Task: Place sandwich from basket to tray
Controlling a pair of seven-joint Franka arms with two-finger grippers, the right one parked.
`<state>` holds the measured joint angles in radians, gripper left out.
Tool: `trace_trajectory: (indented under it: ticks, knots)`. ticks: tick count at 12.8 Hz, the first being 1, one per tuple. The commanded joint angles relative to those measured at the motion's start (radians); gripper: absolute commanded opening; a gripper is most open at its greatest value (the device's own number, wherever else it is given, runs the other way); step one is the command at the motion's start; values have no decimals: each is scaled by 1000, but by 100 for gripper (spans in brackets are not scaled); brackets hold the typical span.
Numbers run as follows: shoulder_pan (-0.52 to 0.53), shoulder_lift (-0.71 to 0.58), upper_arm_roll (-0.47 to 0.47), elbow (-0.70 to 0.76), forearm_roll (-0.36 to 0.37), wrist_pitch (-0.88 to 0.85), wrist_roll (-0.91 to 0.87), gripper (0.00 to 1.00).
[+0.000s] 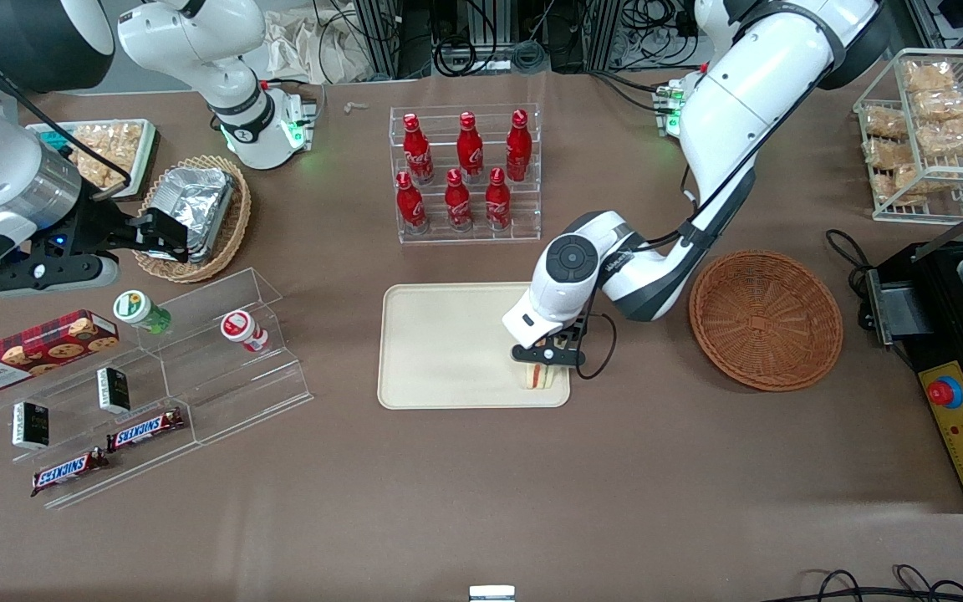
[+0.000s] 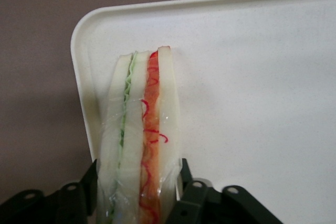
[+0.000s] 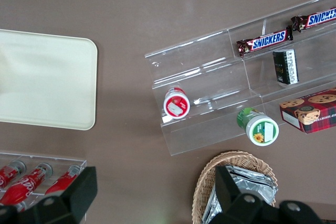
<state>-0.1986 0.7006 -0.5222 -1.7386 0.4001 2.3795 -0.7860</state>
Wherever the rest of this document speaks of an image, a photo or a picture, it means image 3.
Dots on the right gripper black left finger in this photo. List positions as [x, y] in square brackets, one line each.
[68, 197]

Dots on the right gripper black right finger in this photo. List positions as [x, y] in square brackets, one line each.
[236, 205]

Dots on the light wicker basket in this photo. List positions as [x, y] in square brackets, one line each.
[204, 179]

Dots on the cream rectangular tray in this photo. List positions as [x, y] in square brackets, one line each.
[47, 77]

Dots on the red Coca-Cola bottle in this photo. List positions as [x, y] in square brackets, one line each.
[26, 184]
[9, 174]
[65, 180]
[21, 206]

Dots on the silver foil pack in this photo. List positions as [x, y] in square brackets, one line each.
[212, 208]
[254, 182]

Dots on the clear acrylic bottle rack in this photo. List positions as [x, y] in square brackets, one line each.
[39, 159]

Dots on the green lid snack cup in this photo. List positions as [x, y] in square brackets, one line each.
[261, 130]

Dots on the red lid snack cup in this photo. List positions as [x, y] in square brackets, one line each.
[176, 104]

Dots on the red tartan cookie box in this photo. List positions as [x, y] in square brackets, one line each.
[312, 113]

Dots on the clear acrylic stepped display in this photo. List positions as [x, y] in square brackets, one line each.
[210, 77]

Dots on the small black snack box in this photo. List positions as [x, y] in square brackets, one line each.
[284, 66]

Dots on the Snickers chocolate bar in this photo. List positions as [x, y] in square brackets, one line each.
[315, 19]
[265, 41]

